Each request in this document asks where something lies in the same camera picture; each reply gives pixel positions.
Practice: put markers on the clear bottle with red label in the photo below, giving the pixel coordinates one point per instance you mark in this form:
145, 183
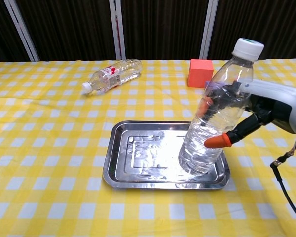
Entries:
113, 75

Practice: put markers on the clear water bottle white cap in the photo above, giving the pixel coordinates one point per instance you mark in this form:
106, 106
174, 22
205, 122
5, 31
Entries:
204, 148

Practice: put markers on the large orange foam cube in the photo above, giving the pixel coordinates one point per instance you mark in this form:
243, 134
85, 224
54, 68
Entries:
199, 74

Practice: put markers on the white partition frame post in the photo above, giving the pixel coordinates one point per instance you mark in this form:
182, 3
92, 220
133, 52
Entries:
22, 32
118, 29
208, 29

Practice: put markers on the rectangular metal tray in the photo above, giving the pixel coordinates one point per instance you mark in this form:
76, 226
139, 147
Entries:
148, 155

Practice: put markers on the yellow white checked tablecloth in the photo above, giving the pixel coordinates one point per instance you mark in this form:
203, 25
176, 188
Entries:
51, 148

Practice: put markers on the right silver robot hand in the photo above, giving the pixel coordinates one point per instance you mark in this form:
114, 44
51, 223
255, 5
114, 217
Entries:
278, 103

